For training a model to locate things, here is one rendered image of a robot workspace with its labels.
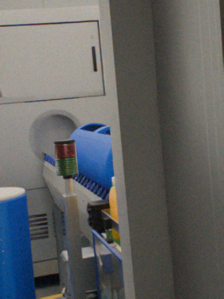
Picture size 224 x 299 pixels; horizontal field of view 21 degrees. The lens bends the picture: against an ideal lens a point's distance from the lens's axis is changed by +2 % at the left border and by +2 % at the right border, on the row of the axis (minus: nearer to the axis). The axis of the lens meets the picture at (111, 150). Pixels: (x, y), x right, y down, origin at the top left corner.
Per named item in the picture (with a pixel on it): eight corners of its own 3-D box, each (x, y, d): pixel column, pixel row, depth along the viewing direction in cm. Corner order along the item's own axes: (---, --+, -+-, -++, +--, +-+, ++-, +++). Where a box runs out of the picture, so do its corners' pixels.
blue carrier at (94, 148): (123, 170, 311) (114, 118, 308) (182, 195, 227) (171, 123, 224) (71, 181, 305) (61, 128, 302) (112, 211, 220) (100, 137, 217)
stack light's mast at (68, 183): (78, 191, 174) (73, 138, 172) (82, 194, 168) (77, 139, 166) (57, 194, 172) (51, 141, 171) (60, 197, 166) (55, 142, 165)
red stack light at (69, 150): (74, 155, 173) (73, 141, 172) (79, 156, 167) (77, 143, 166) (53, 157, 171) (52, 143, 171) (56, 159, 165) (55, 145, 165)
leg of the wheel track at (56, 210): (67, 290, 425) (59, 203, 418) (69, 292, 419) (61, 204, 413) (59, 292, 423) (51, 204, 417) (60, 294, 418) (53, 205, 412)
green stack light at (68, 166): (76, 171, 173) (74, 155, 173) (80, 174, 167) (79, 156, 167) (55, 174, 172) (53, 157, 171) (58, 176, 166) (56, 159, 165)
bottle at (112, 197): (108, 238, 196) (102, 183, 194) (123, 233, 201) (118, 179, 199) (123, 240, 191) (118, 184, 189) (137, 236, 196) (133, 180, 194)
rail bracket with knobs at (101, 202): (113, 226, 213) (110, 198, 212) (118, 230, 206) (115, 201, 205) (86, 230, 211) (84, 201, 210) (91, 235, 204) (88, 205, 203)
